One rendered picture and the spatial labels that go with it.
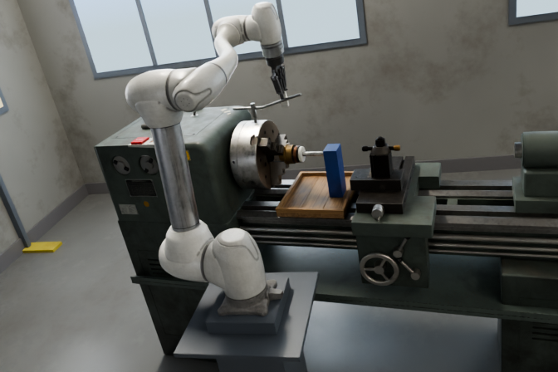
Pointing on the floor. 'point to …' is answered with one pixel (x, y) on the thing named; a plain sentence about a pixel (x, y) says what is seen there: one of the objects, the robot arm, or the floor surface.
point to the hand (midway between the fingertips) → (283, 99)
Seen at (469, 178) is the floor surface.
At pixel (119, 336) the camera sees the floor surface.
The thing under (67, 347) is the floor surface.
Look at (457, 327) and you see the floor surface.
